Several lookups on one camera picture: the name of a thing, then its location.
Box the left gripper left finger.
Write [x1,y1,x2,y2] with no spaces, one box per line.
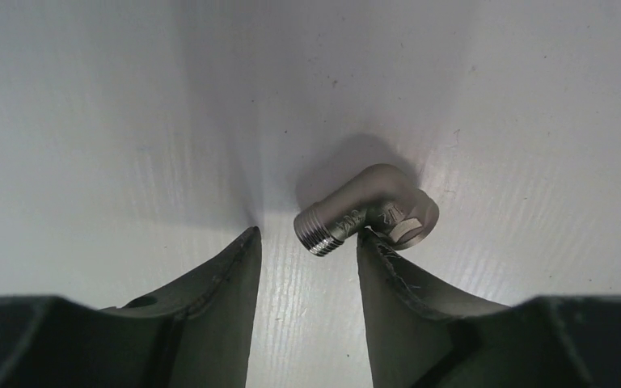
[0,227,262,387]

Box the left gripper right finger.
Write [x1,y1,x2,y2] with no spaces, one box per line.
[357,230,621,387]

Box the steel elbow pipe fitting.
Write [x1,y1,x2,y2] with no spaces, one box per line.
[294,163,440,257]

